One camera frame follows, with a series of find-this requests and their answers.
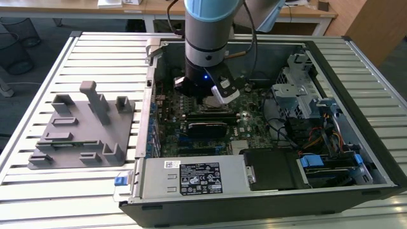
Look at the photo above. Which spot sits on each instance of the grey parts rack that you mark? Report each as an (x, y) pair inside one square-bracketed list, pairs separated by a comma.
[(94, 133)]

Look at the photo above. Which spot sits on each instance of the black expansion slot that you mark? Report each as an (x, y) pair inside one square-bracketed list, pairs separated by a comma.
[(194, 151)]

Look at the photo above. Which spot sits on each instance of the black graphics card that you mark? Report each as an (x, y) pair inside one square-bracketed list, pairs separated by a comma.
[(206, 131)]

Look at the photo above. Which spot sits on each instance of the blue case latch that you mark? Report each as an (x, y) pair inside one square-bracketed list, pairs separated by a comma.
[(120, 181)]

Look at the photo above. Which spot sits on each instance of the black plastic air shroud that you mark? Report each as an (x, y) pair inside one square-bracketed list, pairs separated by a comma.
[(273, 169)]

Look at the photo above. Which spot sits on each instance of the silver drive cage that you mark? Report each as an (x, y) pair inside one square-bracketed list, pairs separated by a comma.
[(285, 93)]

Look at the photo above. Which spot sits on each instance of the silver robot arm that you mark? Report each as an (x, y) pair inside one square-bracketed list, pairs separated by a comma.
[(202, 38)]

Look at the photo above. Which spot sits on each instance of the hard disk in blue carrier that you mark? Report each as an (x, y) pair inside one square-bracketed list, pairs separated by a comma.
[(311, 162)]

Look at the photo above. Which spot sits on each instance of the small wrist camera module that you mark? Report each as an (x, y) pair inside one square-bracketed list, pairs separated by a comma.
[(178, 83)]

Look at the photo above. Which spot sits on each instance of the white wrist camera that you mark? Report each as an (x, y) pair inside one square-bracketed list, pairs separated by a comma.
[(226, 97)]

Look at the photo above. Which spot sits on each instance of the black RAM slot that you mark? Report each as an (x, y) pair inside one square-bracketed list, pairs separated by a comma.
[(234, 122), (210, 115), (210, 120)]

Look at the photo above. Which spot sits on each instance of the small brown box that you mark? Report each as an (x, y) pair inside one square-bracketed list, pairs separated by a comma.
[(323, 6)]

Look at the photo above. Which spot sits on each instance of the coin cell battery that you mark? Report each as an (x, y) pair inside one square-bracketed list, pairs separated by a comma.
[(248, 88)]

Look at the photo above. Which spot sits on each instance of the green RAM stick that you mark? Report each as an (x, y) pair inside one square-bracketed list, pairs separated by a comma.
[(78, 143)]

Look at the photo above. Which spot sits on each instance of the white labelled box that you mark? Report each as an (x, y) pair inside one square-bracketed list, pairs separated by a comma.
[(130, 2)]

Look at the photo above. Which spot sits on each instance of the green motherboard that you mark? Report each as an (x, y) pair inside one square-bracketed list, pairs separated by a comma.
[(251, 105)]

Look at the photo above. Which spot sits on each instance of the wooden cabinet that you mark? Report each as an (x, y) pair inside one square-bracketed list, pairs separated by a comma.
[(375, 28)]

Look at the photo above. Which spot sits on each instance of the black mesh waste bin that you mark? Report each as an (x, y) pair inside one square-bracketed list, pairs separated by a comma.
[(25, 31), (16, 57)]

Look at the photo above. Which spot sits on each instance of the silver power supply unit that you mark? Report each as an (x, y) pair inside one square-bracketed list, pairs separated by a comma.
[(152, 176)]

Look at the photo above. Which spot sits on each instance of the black PC case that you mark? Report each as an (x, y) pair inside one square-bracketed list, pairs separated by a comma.
[(221, 210)]

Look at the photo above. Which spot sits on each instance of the silver chipset heatsink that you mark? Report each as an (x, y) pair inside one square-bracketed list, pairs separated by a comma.
[(241, 146)]

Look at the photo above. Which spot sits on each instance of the wooden desk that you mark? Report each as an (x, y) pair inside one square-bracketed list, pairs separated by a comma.
[(301, 13)]

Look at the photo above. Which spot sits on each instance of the CPU socket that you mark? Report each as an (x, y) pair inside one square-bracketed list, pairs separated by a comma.
[(221, 109)]

